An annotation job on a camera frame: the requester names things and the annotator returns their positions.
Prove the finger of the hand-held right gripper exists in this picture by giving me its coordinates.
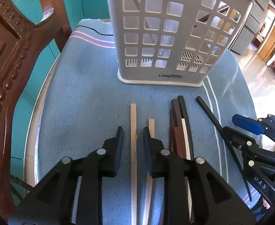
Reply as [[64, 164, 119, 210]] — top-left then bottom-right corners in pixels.
[[222, 126, 275, 164], [232, 114, 275, 149]]

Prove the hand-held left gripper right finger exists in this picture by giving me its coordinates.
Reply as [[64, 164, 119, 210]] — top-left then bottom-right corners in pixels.
[[143, 127, 256, 225]]

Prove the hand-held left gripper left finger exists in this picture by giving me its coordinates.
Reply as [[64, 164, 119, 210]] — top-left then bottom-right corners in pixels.
[[8, 127, 124, 225]]

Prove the light wooden chopstick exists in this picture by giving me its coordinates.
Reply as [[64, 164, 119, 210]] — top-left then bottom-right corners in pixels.
[[142, 119, 156, 225], [130, 103, 138, 225]]

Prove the black chopstick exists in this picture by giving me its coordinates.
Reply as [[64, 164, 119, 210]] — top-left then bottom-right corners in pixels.
[[196, 96, 253, 202], [177, 95, 195, 161]]

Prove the white perforated utensil holder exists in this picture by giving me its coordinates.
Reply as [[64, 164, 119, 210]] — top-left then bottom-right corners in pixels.
[[104, 0, 255, 88]]

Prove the dark brown chopstick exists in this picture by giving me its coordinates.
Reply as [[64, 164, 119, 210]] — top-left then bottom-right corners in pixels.
[[169, 108, 176, 152], [171, 99, 187, 158]]

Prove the white chopstick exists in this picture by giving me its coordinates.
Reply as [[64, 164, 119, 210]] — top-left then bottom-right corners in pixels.
[[181, 119, 192, 223]]

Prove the blue striped towel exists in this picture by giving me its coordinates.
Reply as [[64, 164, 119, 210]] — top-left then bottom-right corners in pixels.
[[35, 18, 257, 225]]

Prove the grey cabinet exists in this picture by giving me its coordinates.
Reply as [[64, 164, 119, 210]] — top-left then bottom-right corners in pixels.
[[230, 1, 270, 57]]

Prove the carved wooden chair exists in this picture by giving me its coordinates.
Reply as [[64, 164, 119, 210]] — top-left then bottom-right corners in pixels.
[[0, 0, 72, 217]]

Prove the wooden door frame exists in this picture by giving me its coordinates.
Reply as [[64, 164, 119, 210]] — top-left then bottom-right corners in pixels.
[[257, 5, 275, 62]]

